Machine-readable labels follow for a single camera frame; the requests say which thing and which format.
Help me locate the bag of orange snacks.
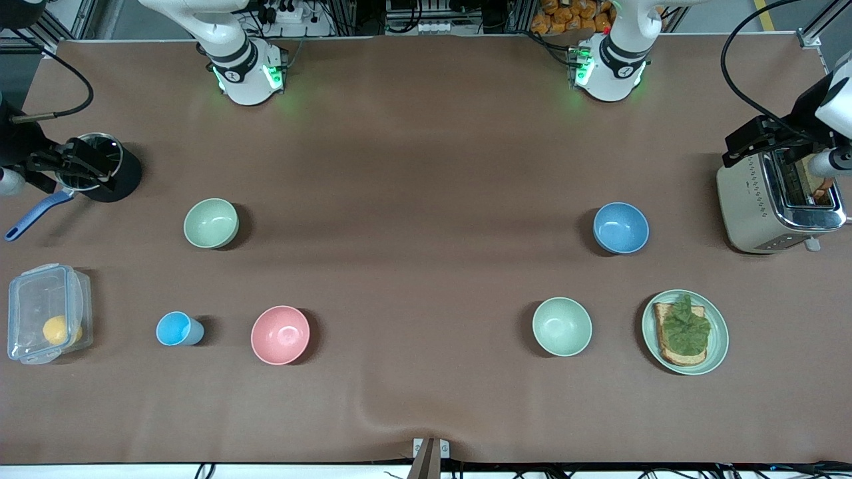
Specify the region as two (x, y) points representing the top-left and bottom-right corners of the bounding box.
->
(531, 0), (614, 36)

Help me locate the yellow lemon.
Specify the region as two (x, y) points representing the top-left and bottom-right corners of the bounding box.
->
(43, 315), (84, 346)

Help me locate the blue bowl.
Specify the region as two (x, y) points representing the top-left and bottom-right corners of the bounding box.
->
(593, 202), (650, 255)

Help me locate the green lettuce leaf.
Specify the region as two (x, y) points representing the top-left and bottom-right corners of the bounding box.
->
(660, 293), (712, 356)

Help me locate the toasted bread slice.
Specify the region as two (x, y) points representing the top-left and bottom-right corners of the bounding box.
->
(653, 303), (708, 367)

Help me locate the brown table cover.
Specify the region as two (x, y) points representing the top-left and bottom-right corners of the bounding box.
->
(0, 33), (852, 465)

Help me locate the black pot with blue handle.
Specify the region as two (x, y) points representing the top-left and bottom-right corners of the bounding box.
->
(5, 132), (142, 241)

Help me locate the brown bread slice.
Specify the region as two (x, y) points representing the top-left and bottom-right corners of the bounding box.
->
(807, 156), (837, 204)

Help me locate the green bowl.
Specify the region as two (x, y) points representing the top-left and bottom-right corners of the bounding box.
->
(532, 297), (593, 357)
(184, 198), (240, 249)

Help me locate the metal table clamp bracket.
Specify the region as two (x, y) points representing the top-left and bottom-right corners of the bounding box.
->
(407, 437), (451, 479)

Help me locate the clear plastic lidded container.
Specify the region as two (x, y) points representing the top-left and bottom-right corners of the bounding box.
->
(7, 263), (93, 365)

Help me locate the green plate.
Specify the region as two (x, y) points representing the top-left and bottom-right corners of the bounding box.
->
(642, 289), (730, 376)

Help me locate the white power strip with plugs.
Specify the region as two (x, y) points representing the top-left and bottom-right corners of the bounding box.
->
(256, 0), (333, 38)

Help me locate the blue cup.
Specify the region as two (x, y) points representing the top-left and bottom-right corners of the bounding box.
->
(156, 311), (205, 347)

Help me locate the glass lid with blue knob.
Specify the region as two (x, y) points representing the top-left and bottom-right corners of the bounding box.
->
(77, 133), (124, 192)

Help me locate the aluminium frame profile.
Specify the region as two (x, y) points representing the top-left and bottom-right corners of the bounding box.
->
(799, 0), (852, 49)
(0, 0), (101, 54)

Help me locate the beige and chrome toaster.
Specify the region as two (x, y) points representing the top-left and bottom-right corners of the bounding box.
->
(717, 143), (847, 254)

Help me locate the pink bowl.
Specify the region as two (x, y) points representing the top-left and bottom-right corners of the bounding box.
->
(251, 305), (311, 366)

